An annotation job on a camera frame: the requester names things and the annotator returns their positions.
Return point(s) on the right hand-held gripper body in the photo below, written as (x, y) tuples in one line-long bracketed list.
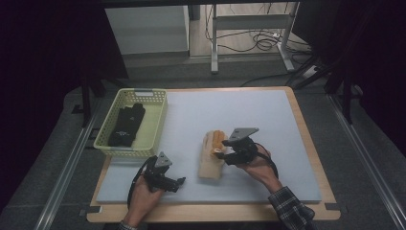
[(244, 145)]

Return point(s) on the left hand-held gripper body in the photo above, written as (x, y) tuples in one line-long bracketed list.
[(159, 174)]

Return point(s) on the yellow-green plastic basket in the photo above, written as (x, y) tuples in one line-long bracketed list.
[(151, 127)]

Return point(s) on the black glove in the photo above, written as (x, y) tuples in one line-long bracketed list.
[(123, 127), (135, 119)]

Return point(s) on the person's right hand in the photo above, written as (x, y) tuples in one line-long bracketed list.
[(260, 169)]

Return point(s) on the person's left hand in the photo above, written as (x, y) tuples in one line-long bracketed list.
[(143, 201)]

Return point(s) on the pale blue foam mat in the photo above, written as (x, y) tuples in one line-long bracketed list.
[(230, 108)]

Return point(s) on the black tripod stand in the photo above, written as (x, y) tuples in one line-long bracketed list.
[(314, 72)]

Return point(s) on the black metal stand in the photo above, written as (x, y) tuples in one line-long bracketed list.
[(86, 102)]

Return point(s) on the white cabinet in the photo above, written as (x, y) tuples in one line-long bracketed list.
[(150, 30)]

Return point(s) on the dark curtain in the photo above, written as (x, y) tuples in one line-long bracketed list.
[(367, 48), (48, 64)]

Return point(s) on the aluminium rail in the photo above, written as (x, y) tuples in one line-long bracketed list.
[(367, 159), (63, 175)]

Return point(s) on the white metal desk frame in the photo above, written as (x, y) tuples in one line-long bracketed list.
[(252, 22)]

